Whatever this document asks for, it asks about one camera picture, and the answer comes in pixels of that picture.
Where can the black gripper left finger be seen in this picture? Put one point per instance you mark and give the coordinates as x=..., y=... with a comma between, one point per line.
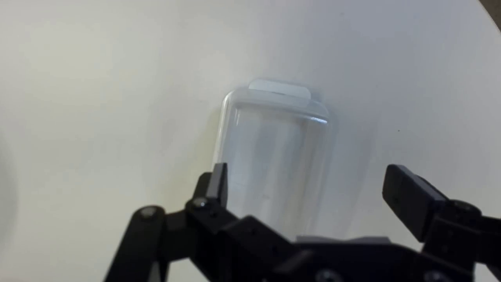
x=208, y=241

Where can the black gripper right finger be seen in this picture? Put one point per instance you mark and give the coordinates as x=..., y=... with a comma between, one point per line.
x=416, y=202

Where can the clear plastic bowl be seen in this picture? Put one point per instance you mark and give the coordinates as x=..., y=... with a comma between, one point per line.
x=271, y=158

